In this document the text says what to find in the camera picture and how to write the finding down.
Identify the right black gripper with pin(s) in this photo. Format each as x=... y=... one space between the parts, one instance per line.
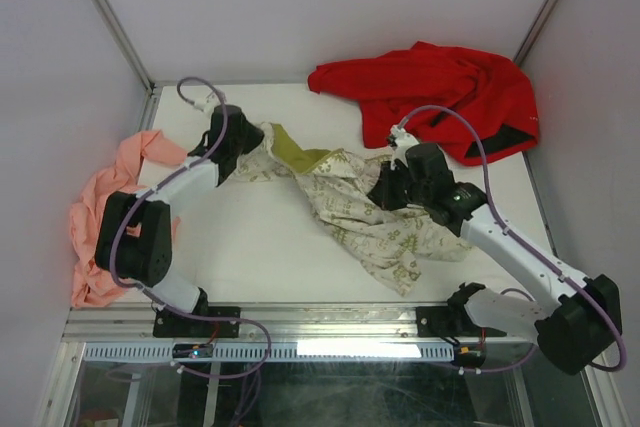
x=381 y=193

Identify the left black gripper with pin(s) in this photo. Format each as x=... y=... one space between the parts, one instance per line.
x=256 y=134

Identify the cream green patterned jacket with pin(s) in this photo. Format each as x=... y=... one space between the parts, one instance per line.
x=388 y=244

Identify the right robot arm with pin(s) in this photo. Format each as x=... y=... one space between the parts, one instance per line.
x=573 y=319

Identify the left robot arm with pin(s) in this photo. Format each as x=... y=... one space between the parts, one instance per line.
x=135 y=237

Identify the red garment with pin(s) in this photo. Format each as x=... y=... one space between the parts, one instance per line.
x=476 y=103

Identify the pink garment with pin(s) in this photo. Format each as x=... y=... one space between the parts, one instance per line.
x=91 y=285

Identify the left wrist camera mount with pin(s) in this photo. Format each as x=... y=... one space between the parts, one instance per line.
x=206 y=105

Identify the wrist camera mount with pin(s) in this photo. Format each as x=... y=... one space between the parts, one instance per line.
x=206 y=105
x=400 y=141

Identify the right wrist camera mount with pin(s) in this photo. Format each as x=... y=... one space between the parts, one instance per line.
x=400 y=141

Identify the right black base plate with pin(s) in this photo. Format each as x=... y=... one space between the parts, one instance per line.
x=444 y=321

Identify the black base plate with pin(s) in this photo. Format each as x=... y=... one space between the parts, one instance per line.
x=444 y=321
x=171 y=325

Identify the left aluminium corner post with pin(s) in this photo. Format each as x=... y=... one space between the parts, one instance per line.
x=124 y=44

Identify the aluminium corner post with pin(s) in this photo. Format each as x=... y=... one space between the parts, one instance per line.
x=535 y=30
x=124 y=44

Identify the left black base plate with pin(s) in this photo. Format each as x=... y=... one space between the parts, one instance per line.
x=171 y=325

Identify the aluminium front rail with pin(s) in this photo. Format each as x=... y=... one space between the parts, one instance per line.
x=284 y=321

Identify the white slotted cable duct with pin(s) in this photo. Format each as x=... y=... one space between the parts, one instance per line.
x=331 y=350

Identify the right aluminium corner post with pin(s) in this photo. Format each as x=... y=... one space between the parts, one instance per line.
x=535 y=30

